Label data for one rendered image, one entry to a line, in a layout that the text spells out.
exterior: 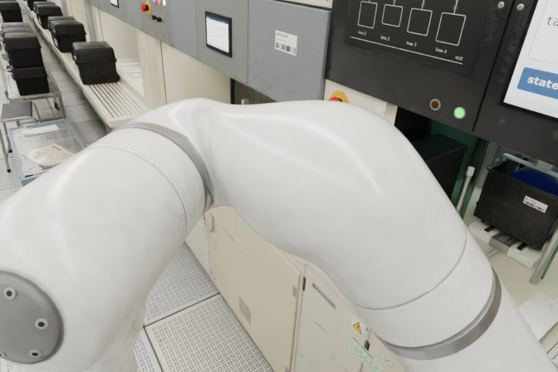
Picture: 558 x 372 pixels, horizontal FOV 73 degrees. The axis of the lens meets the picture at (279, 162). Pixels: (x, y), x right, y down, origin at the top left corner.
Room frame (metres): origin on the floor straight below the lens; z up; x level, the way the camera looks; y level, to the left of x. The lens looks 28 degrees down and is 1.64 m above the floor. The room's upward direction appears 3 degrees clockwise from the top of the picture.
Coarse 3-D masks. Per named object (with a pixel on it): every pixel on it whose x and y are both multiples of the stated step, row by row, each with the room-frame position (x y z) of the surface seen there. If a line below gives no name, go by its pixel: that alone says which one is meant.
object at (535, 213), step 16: (512, 160) 1.13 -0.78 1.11; (528, 160) 1.14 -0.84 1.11; (496, 176) 1.02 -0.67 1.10; (496, 192) 1.01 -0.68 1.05; (512, 192) 0.98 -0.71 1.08; (528, 192) 0.95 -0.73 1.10; (544, 192) 0.92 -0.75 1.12; (480, 208) 1.03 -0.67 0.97; (496, 208) 1.00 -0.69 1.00; (512, 208) 0.96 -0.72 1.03; (528, 208) 0.93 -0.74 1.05; (544, 208) 0.90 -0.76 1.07; (496, 224) 0.98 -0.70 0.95; (512, 224) 0.95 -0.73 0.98; (528, 224) 0.92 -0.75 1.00; (544, 224) 0.89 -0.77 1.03; (528, 240) 0.91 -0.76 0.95; (544, 240) 0.88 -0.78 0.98
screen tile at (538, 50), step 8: (552, 0) 0.57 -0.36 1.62; (552, 8) 0.57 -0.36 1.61; (544, 16) 0.57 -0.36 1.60; (536, 32) 0.57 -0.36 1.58; (544, 32) 0.57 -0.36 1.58; (552, 32) 0.56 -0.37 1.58; (536, 40) 0.57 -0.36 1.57; (544, 40) 0.56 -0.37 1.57; (552, 40) 0.55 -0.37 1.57; (536, 48) 0.57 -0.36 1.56; (544, 48) 0.56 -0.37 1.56; (552, 48) 0.55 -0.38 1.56; (528, 56) 0.57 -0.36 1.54; (536, 56) 0.56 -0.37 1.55; (544, 56) 0.56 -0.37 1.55; (552, 56) 0.55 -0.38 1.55
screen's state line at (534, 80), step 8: (528, 72) 0.57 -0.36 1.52; (536, 72) 0.56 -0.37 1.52; (544, 72) 0.55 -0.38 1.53; (520, 80) 0.57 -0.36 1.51; (528, 80) 0.56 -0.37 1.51; (536, 80) 0.56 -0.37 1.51; (544, 80) 0.55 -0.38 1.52; (552, 80) 0.54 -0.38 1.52; (520, 88) 0.57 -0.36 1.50; (528, 88) 0.56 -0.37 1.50; (536, 88) 0.55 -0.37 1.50; (544, 88) 0.54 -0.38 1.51; (552, 88) 0.54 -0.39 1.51; (552, 96) 0.53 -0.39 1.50
